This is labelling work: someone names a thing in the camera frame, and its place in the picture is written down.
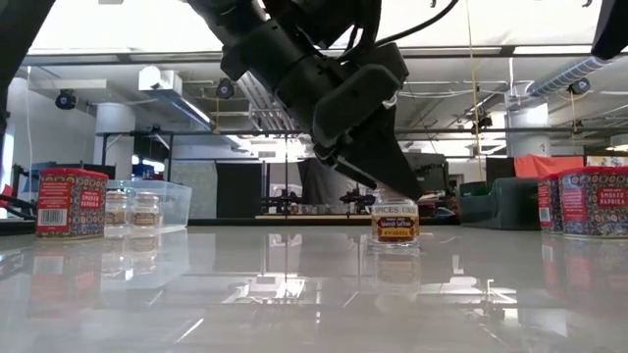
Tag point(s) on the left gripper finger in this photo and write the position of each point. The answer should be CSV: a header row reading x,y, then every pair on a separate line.
x,y
387,157
338,164

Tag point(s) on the red smoked paprika tin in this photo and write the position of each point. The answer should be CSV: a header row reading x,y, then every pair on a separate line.
x,y
548,206
73,206
596,206

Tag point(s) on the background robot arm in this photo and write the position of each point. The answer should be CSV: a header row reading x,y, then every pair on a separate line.
x,y
355,197

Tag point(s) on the black cloth drape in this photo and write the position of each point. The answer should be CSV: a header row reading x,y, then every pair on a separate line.
x,y
314,186

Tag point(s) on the background monitor back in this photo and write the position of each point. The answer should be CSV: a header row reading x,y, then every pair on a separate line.
x,y
434,171

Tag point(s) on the dark partition panel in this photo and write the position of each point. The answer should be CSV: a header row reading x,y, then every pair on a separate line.
x,y
240,191

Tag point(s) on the small black background monitor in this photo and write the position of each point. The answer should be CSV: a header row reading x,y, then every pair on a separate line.
x,y
500,167

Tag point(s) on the dark gray plastic bin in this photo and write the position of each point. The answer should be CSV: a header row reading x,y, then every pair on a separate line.
x,y
510,206

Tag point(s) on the white ceiling unit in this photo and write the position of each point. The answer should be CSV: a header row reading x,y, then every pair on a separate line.
x,y
159,78

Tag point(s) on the floral cloth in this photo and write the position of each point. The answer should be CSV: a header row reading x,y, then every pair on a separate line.
x,y
608,161

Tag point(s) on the white round column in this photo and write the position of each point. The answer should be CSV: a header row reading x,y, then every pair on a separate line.
x,y
115,132
527,132

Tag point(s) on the gray partition panel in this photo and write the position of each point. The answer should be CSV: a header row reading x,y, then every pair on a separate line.
x,y
196,171

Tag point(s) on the overhead rig crossbar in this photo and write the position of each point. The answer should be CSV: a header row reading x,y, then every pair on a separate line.
x,y
147,58

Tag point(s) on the orange cloth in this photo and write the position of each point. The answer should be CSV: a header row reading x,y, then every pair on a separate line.
x,y
549,164

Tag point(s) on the small clear plastic bin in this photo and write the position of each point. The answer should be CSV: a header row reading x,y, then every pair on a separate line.
x,y
176,206

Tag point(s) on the spiral ceiling duct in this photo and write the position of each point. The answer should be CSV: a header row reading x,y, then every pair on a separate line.
x,y
564,72

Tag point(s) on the black ceiling camera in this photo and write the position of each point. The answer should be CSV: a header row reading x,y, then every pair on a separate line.
x,y
225,89
66,99
579,86

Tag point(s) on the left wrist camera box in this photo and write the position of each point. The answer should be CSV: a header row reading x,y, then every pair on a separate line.
x,y
382,56

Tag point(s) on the black aluminium table frame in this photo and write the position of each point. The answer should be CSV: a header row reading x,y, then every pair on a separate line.
x,y
245,221

